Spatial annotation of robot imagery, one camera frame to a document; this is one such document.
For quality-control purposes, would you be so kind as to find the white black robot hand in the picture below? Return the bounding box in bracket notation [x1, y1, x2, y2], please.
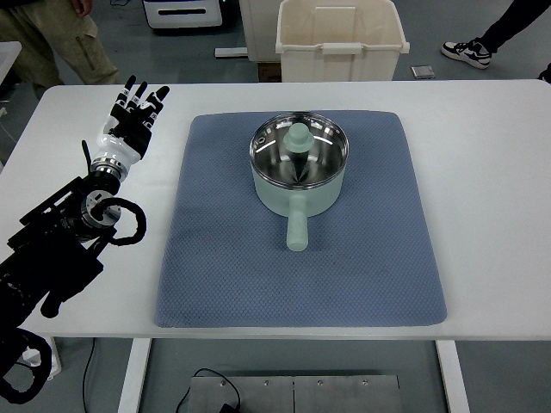
[98, 75, 170, 163]

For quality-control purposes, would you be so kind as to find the green pot with handle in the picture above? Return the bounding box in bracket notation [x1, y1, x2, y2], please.
[249, 112, 349, 252]

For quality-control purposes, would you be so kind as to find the person in khaki trousers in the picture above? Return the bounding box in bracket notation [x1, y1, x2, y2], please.
[1, 0, 121, 89]

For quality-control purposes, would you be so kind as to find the white machine with black panel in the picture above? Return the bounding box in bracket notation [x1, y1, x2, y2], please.
[142, 0, 223, 29]

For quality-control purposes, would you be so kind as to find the white cabinet behind bin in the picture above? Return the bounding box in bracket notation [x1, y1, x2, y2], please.
[214, 0, 281, 63]

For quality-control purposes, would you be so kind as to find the beige plastic bin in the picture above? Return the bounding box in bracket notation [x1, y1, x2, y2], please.
[275, 1, 410, 83]

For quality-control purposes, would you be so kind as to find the white table leg left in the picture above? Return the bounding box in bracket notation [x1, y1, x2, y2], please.
[117, 338, 152, 413]

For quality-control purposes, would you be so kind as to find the white table leg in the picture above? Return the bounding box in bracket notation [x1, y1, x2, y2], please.
[435, 340, 470, 413]
[117, 338, 152, 413]

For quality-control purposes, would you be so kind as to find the white power strip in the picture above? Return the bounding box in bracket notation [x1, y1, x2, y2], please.
[22, 336, 62, 380]

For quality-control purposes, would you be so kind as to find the blue quilted mat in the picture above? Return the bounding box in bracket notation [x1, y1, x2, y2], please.
[155, 111, 447, 328]

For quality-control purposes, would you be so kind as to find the small grey floor box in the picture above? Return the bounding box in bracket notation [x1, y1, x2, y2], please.
[411, 65, 436, 80]

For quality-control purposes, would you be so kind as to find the black and white sneaker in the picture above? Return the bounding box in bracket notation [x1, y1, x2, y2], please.
[441, 40, 492, 70]

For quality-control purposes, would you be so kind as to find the white table leg right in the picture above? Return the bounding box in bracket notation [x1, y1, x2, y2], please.
[435, 340, 470, 413]

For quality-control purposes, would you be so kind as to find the black trouser leg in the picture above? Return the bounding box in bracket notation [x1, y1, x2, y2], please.
[479, 0, 550, 54]

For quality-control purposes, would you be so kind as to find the black power cable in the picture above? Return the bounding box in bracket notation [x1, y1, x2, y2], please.
[81, 337, 242, 413]

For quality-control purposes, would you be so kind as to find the metal base plate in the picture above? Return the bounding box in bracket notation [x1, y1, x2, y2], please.
[184, 375, 403, 412]

